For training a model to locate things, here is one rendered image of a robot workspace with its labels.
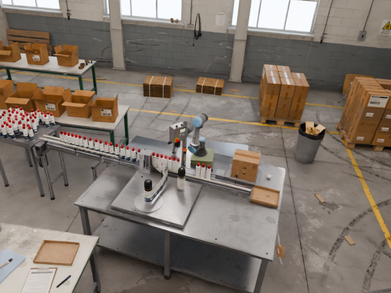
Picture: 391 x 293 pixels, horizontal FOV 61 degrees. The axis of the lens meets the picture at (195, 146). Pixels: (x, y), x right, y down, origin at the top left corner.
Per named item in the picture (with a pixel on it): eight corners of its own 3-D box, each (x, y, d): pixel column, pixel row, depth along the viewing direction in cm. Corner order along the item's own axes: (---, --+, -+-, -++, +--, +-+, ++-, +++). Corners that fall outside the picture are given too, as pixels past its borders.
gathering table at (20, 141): (1, 186, 488) (-18, 132, 437) (31, 163, 538) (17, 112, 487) (43, 198, 472) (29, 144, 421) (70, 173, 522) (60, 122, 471)
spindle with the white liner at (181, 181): (176, 190, 369) (176, 169, 353) (178, 186, 377) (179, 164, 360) (183, 192, 367) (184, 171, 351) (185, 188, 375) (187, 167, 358)
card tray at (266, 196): (250, 201, 370) (250, 198, 368) (253, 186, 391) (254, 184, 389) (277, 207, 363) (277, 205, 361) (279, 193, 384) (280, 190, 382)
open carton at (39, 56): (23, 65, 684) (19, 47, 664) (35, 59, 719) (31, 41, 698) (41, 67, 680) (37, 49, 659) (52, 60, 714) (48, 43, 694)
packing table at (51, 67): (-12, 97, 723) (-22, 63, 681) (10, 84, 790) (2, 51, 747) (85, 109, 706) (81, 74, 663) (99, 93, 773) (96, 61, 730)
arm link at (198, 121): (201, 150, 419) (208, 115, 383) (194, 156, 409) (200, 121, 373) (193, 145, 424) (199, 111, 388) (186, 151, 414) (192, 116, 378)
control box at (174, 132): (169, 139, 382) (169, 125, 372) (181, 135, 391) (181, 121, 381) (174, 143, 376) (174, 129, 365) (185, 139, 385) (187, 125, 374)
